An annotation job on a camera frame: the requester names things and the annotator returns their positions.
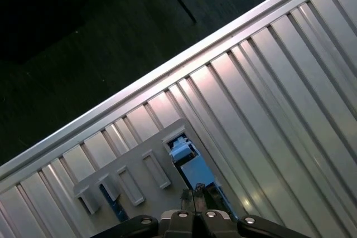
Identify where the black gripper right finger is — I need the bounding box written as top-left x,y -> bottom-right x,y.
194,183 -> 317,238

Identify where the hard disk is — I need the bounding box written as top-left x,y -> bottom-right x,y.
166,135 -> 238,219

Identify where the grey parts rack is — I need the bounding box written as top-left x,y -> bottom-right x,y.
73,118 -> 226,224

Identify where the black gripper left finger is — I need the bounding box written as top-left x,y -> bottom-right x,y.
97,189 -> 195,238

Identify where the RAM stick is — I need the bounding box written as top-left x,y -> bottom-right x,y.
99,184 -> 129,221

